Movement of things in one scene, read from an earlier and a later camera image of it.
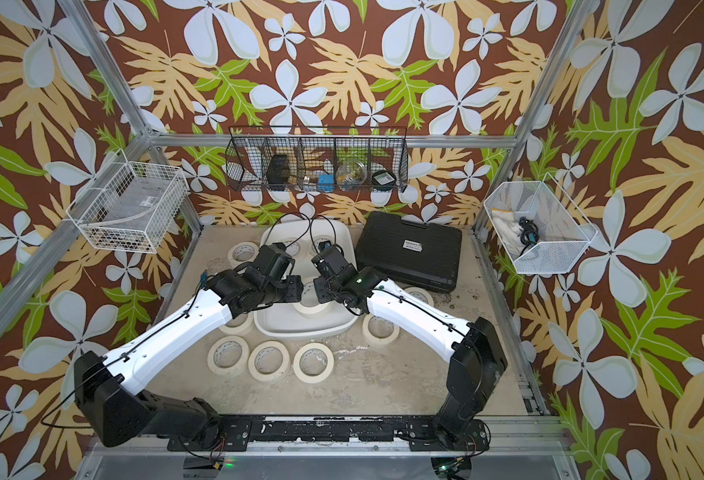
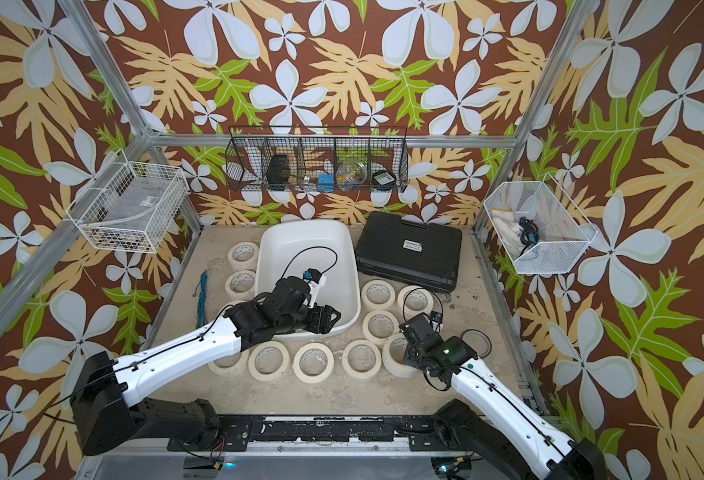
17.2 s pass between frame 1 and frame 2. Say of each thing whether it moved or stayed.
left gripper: moved
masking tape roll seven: moved
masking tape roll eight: stayed
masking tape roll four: moved
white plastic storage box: stayed
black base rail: stayed
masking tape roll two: stayed
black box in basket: stayed
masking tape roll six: stayed
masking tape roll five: moved
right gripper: moved
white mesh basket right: stayed
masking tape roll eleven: moved
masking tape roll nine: stayed
